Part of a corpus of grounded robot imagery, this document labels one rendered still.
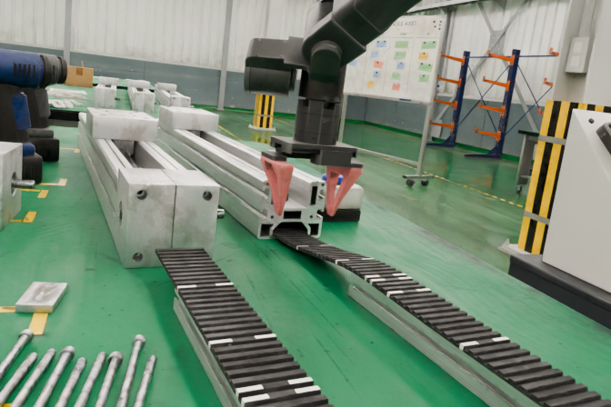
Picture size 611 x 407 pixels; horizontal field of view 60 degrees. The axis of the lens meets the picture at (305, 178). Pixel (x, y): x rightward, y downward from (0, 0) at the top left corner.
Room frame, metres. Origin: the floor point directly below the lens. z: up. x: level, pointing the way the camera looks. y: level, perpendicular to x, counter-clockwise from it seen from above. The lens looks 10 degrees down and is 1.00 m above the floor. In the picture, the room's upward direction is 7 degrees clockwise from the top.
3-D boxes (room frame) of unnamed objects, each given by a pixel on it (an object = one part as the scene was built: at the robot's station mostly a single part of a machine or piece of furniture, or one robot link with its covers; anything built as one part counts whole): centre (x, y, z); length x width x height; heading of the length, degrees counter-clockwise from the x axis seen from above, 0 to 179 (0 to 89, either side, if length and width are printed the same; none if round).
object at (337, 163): (0.70, -0.03, 0.87); 0.07 x 0.07 x 0.09; 27
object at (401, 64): (6.67, -0.86, 0.97); 1.51 x 0.50 x 1.95; 41
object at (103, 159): (1.00, 0.36, 0.82); 0.80 x 0.10 x 0.09; 27
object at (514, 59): (10.64, -3.51, 1.10); 3.30 x 0.90 x 2.20; 21
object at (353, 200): (0.90, -0.04, 0.81); 0.10 x 0.08 x 0.06; 117
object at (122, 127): (1.00, 0.36, 0.87); 0.16 x 0.11 x 0.07; 27
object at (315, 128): (0.69, -0.01, 0.95); 0.10 x 0.07 x 0.07; 117
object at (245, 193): (1.09, 0.20, 0.82); 0.80 x 0.10 x 0.09; 27
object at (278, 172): (0.68, 0.02, 0.87); 0.07 x 0.07 x 0.09; 27
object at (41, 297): (0.44, 0.22, 0.78); 0.05 x 0.03 x 0.01; 12
